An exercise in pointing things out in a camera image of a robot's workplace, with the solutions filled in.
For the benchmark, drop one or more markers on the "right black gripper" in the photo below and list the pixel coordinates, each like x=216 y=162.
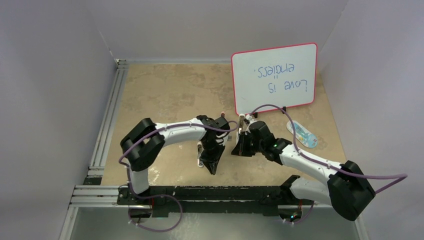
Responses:
x=241 y=150

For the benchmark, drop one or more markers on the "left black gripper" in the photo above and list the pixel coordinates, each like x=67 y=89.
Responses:
x=211 y=161

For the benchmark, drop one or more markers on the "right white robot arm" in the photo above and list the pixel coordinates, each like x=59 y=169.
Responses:
x=340 y=185

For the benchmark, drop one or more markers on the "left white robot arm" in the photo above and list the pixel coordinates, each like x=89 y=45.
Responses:
x=143 y=143

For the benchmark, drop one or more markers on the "blue patterned oval case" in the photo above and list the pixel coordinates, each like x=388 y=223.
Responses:
x=301 y=134

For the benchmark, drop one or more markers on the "red-framed whiteboard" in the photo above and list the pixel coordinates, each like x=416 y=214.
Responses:
x=284 y=76

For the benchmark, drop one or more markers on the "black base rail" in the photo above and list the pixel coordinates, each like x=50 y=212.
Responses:
x=268 y=201

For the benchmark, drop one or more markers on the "aluminium frame rail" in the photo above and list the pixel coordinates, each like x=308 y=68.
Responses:
x=104 y=137

